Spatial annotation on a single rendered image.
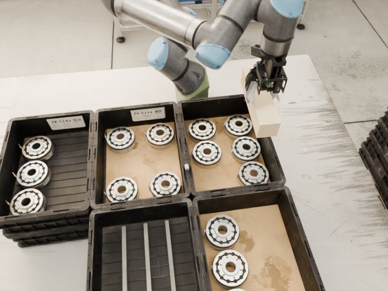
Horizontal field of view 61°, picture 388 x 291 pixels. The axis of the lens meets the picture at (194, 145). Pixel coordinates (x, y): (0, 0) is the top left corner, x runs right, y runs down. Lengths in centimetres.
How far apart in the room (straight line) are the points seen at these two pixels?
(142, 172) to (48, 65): 204
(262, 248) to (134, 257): 39
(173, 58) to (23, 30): 238
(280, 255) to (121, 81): 109
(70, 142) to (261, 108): 72
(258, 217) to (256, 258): 13
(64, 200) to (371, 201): 110
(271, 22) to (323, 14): 283
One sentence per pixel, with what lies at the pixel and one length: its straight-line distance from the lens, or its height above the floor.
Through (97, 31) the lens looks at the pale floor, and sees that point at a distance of 330.
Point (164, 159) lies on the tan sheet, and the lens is 118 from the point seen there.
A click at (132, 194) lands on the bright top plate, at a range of 109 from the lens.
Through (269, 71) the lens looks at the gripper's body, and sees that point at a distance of 87.
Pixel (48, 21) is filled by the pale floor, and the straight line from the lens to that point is 359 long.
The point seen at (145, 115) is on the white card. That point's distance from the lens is 125.
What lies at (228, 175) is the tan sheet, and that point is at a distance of 115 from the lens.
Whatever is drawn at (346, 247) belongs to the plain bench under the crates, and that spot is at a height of 70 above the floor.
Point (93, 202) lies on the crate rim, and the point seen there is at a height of 93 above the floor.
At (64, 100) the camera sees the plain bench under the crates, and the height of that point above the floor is 70.
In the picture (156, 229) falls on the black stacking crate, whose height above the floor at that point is 83.
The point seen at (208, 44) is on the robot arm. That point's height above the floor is 134.
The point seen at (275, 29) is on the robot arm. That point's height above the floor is 136.
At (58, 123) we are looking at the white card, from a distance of 129.
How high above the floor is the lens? 181
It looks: 54 degrees down
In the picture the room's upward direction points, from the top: straight up
